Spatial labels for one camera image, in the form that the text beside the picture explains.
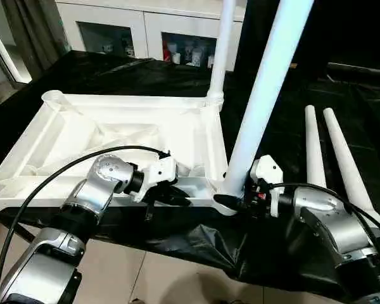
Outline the white plastic table top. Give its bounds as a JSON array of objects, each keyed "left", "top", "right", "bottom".
[{"left": 0, "top": 90, "right": 242, "bottom": 219}]

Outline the white plastic table leg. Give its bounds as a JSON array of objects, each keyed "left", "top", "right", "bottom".
[
  {"left": 205, "top": 0, "right": 238, "bottom": 109},
  {"left": 322, "top": 107, "right": 380, "bottom": 229},
  {"left": 304, "top": 105, "right": 329, "bottom": 190},
  {"left": 217, "top": 0, "right": 316, "bottom": 203}
]

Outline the black shiny mat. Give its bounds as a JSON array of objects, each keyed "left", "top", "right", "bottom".
[{"left": 0, "top": 49, "right": 380, "bottom": 298}]

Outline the white glass-door cabinet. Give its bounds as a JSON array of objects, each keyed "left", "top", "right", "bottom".
[{"left": 55, "top": 0, "right": 247, "bottom": 73}]

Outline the black backdrop cloth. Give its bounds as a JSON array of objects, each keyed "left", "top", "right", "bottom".
[{"left": 236, "top": 0, "right": 380, "bottom": 83}]

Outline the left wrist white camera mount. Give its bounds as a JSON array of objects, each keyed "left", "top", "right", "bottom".
[{"left": 134, "top": 150, "right": 179, "bottom": 204}]

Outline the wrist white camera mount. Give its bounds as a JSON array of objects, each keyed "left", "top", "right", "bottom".
[
  {"left": 250, "top": 155, "right": 286, "bottom": 219},
  {"left": 134, "top": 150, "right": 179, "bottom": 204}
]

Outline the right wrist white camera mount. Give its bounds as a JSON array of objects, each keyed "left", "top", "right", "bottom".
[{"left": 250, "top": 155, "right": 286, "bottom": 219}]

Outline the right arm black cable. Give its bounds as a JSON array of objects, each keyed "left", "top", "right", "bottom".
[{"left": 269, "top": 182, "right": 380, "bottom": 256}]

